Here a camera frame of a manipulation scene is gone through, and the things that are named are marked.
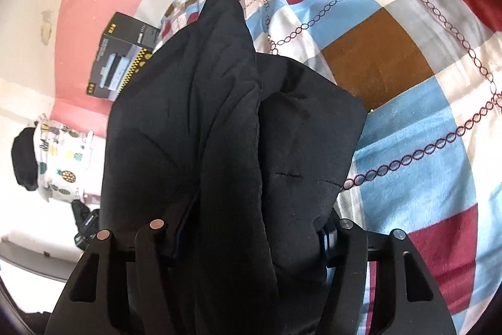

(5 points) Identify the black yellow product box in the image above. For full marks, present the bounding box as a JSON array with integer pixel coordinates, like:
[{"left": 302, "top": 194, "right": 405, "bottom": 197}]
[{"left": 86, "top": 12, "right": 160, "bottom": 101}]

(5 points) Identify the black chair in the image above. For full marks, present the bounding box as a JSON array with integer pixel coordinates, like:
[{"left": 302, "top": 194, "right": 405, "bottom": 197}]
[{"left": 11, "top": 127, "right": 38, "bottom": 191}]

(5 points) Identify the colourful checkered bed sheet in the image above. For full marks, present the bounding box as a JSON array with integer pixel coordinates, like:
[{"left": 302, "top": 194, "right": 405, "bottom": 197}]
[{"left": 161, "top": 0, "right": 501, "bottom": 334}]

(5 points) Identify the black padded jacket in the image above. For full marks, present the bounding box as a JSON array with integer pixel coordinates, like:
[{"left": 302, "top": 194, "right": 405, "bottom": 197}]
[{"left": 100, "top": 0, "right": 367, "bottom": 334}]

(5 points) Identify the pineapple print cloth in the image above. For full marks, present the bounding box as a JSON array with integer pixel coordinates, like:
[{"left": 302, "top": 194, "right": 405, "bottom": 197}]
[{"left": 33, "top": 115, "right": 104, "bottom": 203}]

